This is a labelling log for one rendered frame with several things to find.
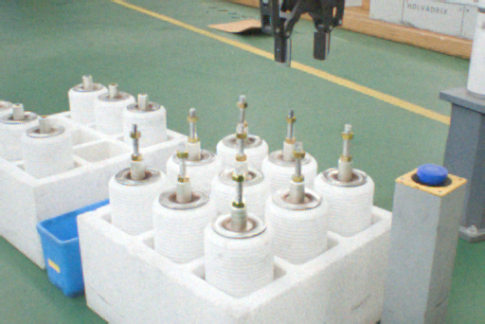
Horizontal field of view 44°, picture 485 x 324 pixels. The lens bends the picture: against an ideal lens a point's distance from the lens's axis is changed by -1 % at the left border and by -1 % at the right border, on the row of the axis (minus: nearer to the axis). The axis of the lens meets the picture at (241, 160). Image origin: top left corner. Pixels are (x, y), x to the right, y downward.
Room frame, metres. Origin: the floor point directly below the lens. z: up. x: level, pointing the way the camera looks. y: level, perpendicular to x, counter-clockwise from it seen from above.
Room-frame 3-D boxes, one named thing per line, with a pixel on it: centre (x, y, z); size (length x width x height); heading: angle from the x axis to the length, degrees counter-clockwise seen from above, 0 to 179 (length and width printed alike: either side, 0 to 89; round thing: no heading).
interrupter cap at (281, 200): (0.81, -0.08, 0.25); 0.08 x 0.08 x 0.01
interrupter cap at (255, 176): (0.90, 0.00, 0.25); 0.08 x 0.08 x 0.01
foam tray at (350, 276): (0.90, 0.00, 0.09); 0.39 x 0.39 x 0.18; 44
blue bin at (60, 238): (1.05, 0.24, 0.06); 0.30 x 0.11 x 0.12; 133
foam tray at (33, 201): (1.29, 0.38, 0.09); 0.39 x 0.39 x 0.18; 44
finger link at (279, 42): (0.78, -0.05, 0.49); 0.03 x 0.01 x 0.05; 128
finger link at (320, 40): (0.83, -0.11, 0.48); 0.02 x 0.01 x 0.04; 38
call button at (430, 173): (0.74, -0.26, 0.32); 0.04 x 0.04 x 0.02
